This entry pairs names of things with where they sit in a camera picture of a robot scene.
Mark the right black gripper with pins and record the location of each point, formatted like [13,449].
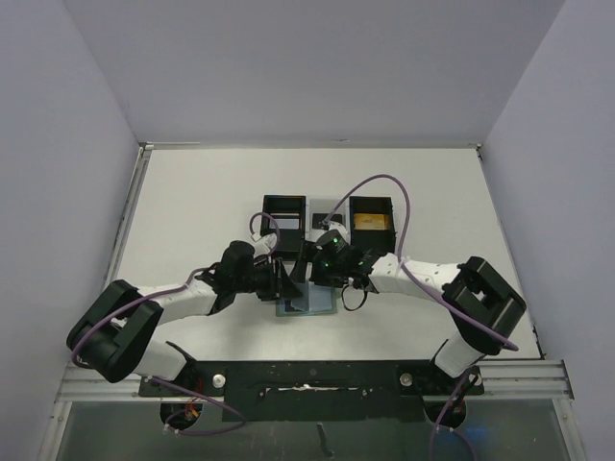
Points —
[314,271]

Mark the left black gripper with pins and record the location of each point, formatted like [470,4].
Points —
[278,278]

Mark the silver credit card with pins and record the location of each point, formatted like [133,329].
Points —
[298,305]
[285,223]

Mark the green card holder wallet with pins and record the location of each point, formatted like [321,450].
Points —
[322,301]

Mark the black credit card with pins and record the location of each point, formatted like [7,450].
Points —
[317,218]

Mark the gold credit card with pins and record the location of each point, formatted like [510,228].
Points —
[371,222]

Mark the black white sorting tray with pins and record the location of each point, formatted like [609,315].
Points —
[304,206]

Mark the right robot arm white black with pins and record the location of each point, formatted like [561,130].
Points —
[484,306]

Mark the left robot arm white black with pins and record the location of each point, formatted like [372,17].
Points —
[115,337]

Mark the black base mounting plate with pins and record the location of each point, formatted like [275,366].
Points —
[316,391]

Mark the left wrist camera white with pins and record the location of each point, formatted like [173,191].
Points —
[262,243]

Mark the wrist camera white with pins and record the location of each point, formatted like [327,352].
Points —
[262,243]
[327,225]

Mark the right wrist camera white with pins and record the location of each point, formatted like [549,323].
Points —
[327,225]

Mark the aluminium left rail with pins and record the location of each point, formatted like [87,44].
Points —
[128,211]

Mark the aluminium rail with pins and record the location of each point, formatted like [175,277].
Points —
[525,379]
[128,211]

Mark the aluminium front rail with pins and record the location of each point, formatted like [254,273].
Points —
[525,379]

